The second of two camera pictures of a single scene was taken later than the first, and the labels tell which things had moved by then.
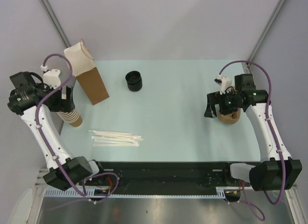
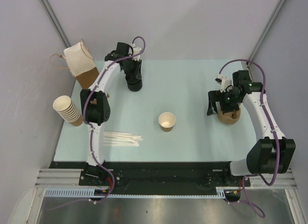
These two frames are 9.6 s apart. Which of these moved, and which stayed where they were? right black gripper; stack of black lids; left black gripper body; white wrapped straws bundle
Moved: left black gripper body
Stayed: white wrapped straws bundle; right black gripper; stack of black lids
